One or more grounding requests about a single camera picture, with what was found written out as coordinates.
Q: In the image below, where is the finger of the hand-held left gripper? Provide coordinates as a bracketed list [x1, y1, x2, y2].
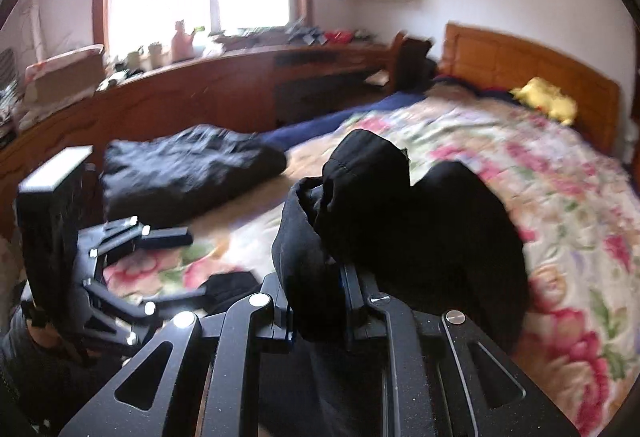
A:
[84, 281, 212, 349]
[75, 216, 195, 279]

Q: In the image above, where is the cardboard box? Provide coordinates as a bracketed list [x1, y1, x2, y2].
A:
[24, 44, 106, 110]

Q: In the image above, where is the wooden chair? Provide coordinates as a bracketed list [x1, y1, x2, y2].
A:
[390, 31, 438, 92]

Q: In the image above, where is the folded dark garment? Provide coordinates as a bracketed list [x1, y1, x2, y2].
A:
[102, 124, 288, 229]

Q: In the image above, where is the bed with floral blanket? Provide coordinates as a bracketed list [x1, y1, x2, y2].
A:
[100, 97, 640, 437]

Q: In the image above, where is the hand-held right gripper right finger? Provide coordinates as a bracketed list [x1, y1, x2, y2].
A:
[340, 262, 583, 437]

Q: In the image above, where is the wooden desk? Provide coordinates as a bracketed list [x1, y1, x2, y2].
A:
[0, 42, 406, 238]

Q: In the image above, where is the black jacket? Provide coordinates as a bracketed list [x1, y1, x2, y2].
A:
[202, 129, 531, 437]

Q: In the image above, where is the navy blue bedsheet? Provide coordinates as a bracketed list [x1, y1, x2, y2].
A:
[257, 74, 521, 152]

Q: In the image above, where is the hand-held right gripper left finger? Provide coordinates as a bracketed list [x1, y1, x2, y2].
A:
[57, 274, 301, 437]

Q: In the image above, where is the wooden bed headboard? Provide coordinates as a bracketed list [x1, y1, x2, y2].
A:
[442, 22, 623, 152]

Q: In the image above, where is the yellow plush toy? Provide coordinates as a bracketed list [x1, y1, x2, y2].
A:
[510, 77, 578, 126]

